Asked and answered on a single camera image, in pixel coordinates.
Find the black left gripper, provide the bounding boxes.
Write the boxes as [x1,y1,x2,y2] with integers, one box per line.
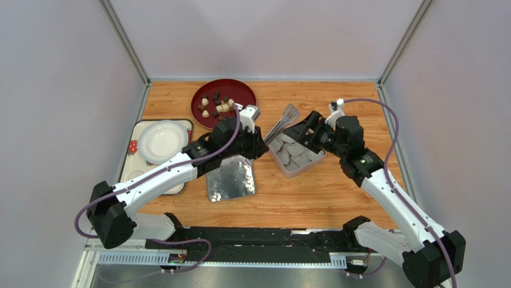
[221,123,270,161]

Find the metal serving tongs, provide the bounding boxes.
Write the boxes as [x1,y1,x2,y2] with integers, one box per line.
[263,103,300,146]

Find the pink square chocolate tin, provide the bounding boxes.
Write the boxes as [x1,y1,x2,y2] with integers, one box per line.
[269,133,326,179]

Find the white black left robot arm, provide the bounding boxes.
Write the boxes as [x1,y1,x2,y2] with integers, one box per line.
[80,117,269,249]

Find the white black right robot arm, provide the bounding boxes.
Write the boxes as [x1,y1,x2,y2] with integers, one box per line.
[284,111,466,287]

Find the silver square tin lid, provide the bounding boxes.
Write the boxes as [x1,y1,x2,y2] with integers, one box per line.
[206,155,257,202]

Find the dark red round tray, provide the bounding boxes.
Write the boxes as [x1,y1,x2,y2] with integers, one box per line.
[190,79,257,130]

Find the white scalloped plate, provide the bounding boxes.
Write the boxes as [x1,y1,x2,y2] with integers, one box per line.
[138,120,189,164]

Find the strawberry pattern rectangular tray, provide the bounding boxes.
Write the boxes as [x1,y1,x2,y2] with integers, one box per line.
[120,119,193,182]

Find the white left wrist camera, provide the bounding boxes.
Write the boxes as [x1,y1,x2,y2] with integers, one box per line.
[239,105,260,133]

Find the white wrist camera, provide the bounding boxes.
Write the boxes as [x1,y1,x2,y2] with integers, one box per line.
[325,98,345,129]
[239,105,260,133]

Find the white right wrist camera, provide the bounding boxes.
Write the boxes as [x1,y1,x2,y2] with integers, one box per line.
[325,98,345,129]

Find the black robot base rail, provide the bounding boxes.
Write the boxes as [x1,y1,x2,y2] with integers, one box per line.
[145,227,375,274]

